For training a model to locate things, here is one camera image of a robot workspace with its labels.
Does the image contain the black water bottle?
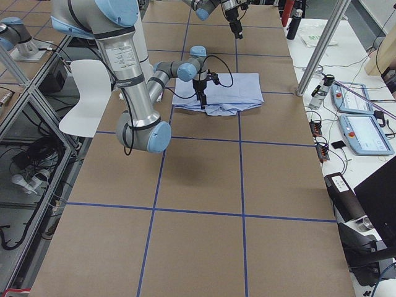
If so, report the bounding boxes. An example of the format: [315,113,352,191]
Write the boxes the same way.
[286,9,303,40]

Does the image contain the red fire extinguisher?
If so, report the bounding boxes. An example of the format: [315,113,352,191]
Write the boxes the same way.
[281,0,295,27]

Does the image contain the upper teach pendant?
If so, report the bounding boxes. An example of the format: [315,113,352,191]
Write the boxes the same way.
[331,84,374,114]

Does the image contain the white chair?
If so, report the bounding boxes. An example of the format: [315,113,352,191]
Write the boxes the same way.
[59,59,111,138]

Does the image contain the black monitor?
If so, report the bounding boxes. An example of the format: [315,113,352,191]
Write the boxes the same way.
[354,158,395,247]

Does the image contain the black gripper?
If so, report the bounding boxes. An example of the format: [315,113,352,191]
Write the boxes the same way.
[192,70,220,109]
[221,1,249,39]

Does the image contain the teach pendant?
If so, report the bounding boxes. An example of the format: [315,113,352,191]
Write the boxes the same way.
[331,84,374,114]
[339,114,394,156]

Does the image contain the black box with label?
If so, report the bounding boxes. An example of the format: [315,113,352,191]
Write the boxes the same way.
[324,173,366,222]

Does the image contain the blue striped button shirt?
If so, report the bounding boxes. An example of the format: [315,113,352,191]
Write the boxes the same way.
[172,73,264,116]

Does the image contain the clear plastic bottle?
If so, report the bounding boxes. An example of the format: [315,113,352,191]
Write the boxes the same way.
[309,74,335,110]

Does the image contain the grey aluminium frame post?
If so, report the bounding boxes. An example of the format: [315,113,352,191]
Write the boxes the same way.
[296,0,351,97]

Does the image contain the lower teach pendant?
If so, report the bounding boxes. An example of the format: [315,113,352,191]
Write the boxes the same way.
[339,114,394,156]

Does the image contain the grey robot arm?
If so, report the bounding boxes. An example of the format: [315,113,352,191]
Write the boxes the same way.
[183,0,251,39]
[51,1,207,153]

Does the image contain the black cable bundle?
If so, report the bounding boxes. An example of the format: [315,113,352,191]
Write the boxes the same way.
[9,136,67,192]

